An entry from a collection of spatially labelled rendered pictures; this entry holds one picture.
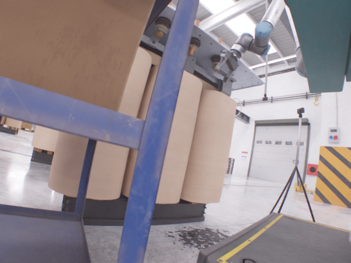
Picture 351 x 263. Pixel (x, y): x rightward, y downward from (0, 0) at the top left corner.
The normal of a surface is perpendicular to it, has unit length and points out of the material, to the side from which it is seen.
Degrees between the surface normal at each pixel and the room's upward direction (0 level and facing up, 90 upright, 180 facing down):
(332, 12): 180
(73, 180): 90
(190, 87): 90
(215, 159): 90
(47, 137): 90
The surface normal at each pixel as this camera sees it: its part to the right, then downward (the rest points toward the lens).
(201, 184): 0.08, -0.13
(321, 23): -0.20, 0.97
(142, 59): 0.81, 0.08
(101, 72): 0.57, 0.00
